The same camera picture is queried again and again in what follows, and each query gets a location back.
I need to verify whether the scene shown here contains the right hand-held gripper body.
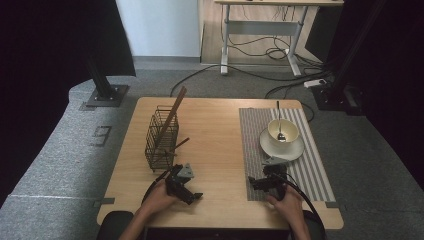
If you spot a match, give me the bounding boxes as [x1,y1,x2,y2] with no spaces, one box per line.
[262,156,290,202]

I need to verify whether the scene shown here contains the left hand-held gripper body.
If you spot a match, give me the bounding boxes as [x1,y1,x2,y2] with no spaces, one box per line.
[165,163,195,202]

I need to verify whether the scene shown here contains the white plate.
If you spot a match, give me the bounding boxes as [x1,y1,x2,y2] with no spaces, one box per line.
[259,128,305,162]

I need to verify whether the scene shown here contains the black wire basket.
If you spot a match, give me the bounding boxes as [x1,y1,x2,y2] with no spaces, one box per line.
[144,105,180,173]

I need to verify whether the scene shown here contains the person's left hand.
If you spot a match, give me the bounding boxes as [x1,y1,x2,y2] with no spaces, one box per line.
[141,179,182,216]

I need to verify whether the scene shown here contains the person's right hand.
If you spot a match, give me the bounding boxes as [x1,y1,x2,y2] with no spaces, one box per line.
[265,185,305,228]

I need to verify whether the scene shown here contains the grey striped placemat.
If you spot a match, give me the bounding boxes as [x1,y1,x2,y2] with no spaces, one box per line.
[238,107,337,203]

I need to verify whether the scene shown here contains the metal spoon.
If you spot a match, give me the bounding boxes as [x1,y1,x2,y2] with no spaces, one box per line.
[275,100,287,143]

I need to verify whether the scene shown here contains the cream bowl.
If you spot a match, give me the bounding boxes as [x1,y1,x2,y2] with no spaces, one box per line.
[267,118,300,148]

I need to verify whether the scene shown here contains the black chair armrest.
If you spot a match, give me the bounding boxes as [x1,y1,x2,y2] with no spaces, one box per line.
[301,209,327,240]
[96,210,135,240]

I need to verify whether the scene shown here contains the grey floor socket plate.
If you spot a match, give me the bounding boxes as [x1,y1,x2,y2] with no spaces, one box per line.
[90,125,113,148]

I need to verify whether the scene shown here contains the black metal stand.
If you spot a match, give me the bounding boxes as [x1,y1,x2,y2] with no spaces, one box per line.
[83,54,130,108]
[311,0,389,116]

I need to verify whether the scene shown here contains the white power strip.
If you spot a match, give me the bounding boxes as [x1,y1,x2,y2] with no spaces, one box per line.
[303,78,328,89]

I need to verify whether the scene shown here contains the white desk with metal legs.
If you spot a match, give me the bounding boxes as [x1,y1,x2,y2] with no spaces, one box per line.
[214,0,345,77]

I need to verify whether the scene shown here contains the black curtain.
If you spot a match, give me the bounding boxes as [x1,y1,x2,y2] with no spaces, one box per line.
[0,0,137,204]
[304,0,424,193]

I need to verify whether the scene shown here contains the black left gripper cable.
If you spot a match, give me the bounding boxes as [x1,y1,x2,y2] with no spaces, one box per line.
[141,169,171,205]

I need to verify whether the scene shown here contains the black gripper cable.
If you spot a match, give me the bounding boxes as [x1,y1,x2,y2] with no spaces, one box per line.
[141,169,171,205]
[279,172,327,240]

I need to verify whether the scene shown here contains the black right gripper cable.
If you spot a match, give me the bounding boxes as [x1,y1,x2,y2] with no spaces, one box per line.
[279,172,327,240]

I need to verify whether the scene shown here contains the long black floor cable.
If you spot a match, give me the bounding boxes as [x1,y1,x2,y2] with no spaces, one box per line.
[169,63,334,98]

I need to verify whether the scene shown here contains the bundle of black cables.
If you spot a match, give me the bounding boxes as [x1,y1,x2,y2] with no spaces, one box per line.
[221,5,323,68]

